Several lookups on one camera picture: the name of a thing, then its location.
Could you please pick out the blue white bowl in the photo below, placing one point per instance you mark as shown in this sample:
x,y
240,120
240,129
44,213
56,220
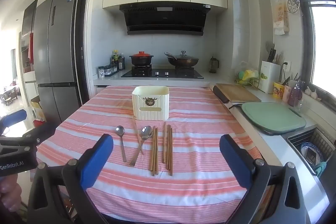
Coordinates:
x,y
311,153

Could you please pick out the black pot red lid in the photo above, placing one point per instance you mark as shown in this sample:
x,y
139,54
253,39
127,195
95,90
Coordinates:
x,y
141,59

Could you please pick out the hanging paper calendar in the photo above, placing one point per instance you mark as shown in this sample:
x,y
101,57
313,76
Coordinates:
x,y
280,18

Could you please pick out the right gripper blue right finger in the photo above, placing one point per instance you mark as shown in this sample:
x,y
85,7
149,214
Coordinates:
x,y
249,175

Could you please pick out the purple soap bottle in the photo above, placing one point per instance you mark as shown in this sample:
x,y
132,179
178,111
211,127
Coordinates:
x,y
295,95

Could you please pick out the black range hood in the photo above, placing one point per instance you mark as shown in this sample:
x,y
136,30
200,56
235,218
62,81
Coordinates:
x,y
165,17

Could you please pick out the grey steel refrigerator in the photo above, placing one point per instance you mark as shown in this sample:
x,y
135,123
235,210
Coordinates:
x,y
54,59

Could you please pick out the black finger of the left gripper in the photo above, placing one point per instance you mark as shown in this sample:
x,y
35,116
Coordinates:
x,y
39,134

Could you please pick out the person's left hand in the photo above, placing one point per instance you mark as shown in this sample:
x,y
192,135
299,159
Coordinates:
x,y
11,192

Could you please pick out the striped pink white tablecloth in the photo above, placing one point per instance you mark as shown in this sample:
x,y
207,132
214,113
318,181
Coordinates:
x,y
158,172

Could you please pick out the black wok glass lid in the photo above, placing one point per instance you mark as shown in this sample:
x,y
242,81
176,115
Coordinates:
x,y
182,60

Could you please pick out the wire trivet on wall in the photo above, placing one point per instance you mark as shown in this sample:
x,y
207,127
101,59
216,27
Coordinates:
x,y
293,6

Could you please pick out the spice jar rack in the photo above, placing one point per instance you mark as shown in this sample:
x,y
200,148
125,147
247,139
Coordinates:
x,y
107,71

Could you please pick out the yellow green plastic bag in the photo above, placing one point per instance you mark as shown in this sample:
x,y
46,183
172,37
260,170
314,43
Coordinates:
x,y
247,77

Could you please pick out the dark glass kettle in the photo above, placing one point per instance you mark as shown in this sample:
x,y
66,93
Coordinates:
x,y
213,65

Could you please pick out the sauce bottles group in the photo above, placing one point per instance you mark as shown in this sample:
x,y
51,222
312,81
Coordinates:
x,y
117,61

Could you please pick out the wooden cutting board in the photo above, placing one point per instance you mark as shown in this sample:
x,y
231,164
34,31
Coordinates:
x,y
237,93

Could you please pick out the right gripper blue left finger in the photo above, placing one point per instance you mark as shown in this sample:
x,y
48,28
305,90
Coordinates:
x,y
80,175

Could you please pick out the yellow printed cup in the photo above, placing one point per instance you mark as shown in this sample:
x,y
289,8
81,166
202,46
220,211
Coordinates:
x,y
278,90

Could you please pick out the black gas cooktop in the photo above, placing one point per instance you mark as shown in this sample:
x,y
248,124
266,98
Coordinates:
x,y
175,72

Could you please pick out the green cutting board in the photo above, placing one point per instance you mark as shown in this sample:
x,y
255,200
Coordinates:
x,y
273,118

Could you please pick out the single wooden chopstick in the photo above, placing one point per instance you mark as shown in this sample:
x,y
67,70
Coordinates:
x,y
137,133

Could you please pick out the white knife block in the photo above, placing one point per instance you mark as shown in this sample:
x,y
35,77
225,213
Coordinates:
x,y
269,74

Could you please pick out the steel spoon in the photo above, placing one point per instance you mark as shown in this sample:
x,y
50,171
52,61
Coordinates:
x,y
146,133
120,132

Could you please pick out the cream utensil holder box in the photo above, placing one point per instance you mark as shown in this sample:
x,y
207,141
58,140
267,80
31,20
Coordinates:
x,y
151,103

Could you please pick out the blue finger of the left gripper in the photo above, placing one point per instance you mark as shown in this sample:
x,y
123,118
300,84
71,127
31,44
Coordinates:
x,y
12,119

